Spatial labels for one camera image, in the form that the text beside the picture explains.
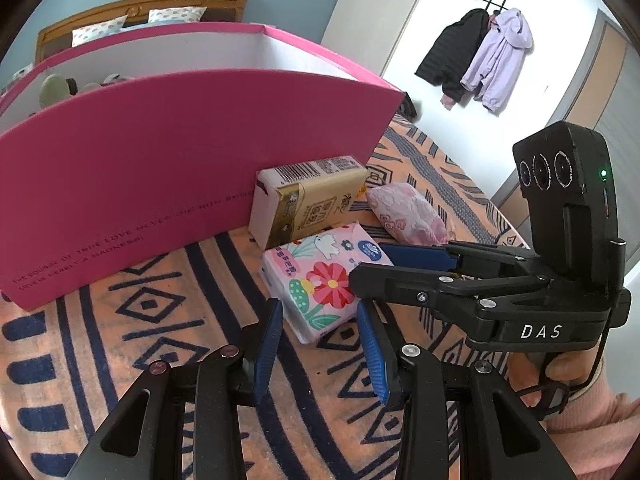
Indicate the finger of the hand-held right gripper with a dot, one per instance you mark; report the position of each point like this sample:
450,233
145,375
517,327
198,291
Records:
420,255
395,282

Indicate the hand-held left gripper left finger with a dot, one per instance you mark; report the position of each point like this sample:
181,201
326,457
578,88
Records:
265,345

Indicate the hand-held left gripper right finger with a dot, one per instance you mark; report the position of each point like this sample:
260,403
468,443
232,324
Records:
372,355

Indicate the pink floral pouch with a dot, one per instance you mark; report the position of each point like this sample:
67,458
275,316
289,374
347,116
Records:
405,212

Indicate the floral tissue pack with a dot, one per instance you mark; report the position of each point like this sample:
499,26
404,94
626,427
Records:
325,270

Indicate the yellow tissue pack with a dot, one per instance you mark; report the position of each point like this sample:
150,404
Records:
305,200

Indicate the pink cardboard box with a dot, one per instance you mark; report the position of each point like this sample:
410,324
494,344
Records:
175,160

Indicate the green plush toy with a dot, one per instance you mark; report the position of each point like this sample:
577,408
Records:
55,91

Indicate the person's right hand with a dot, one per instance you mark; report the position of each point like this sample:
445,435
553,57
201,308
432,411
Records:
575,372

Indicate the pile of dark clothes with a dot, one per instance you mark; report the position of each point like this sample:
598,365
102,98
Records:
407,107

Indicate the beige door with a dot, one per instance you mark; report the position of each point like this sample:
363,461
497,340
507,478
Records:
600,80

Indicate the lilac jacket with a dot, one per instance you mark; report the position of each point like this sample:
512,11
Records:
500,60

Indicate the black jacket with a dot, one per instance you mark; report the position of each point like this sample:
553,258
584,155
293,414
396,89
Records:
450,55

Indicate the cream wardrobe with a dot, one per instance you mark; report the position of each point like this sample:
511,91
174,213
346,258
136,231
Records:
370,15

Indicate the black coat hook rack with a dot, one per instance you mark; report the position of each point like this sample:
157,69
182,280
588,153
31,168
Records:
492,1

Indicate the white printed pillow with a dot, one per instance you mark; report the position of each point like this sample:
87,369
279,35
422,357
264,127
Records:
177,14
97,30

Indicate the wooden headboard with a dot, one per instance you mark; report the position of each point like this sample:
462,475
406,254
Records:
100,12

